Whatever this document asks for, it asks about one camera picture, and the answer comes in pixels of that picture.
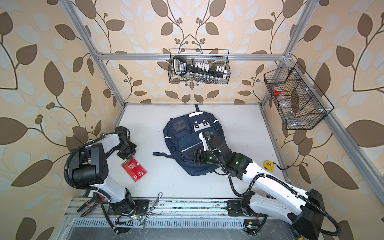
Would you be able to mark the orange black pliers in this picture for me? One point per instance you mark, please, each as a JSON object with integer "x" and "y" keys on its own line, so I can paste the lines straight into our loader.
{"x": 87, "y": 207}

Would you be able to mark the silver combination wrench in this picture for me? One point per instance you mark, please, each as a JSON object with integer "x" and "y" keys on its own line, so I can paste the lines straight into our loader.
{"x": 144, "y": 221}

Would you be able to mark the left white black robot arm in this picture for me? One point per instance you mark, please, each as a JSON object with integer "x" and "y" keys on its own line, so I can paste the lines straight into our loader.
{"x": 87, "y": 169}

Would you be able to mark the right wall wire basket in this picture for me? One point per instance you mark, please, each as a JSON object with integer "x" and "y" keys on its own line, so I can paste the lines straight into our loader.
{"x": 308, "y": 104}

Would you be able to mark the red capped clear bottle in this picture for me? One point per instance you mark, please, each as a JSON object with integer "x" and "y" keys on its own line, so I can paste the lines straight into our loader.
{"x": 279, "y": 94}

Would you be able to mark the black socket set rail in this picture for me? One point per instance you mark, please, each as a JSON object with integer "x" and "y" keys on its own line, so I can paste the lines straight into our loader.
{"x": 197, "y": 67}

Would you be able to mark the red booklet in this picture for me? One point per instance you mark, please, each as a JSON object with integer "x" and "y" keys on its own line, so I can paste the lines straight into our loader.
{"x": 134, "y": 169}

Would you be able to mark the wall wire basket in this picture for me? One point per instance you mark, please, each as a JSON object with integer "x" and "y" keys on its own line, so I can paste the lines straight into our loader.
{"x": 216, "y": 54}
{"x": 308, "y": 104}

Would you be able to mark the navy blue student backpack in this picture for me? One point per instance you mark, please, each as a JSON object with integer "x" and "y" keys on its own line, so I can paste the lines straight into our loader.
{"x": 182, "y": 139}

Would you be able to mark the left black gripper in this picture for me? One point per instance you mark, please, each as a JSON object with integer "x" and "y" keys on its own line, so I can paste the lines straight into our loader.
{"x": 125, "y": 156}

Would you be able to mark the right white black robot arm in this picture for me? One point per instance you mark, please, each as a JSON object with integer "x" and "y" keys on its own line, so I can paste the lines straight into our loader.
{"x": 263, "y": 193}

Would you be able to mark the back wall wire basket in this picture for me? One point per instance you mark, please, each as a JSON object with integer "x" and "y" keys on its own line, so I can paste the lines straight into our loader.
{"x": 216, "y": 54}

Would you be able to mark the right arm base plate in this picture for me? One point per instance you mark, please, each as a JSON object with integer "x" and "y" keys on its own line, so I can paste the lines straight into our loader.
{"x": 236, "y": 209}

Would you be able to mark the yellow tape measure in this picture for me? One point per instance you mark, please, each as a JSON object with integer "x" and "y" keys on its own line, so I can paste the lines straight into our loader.
{"x": 269, "y": 166}

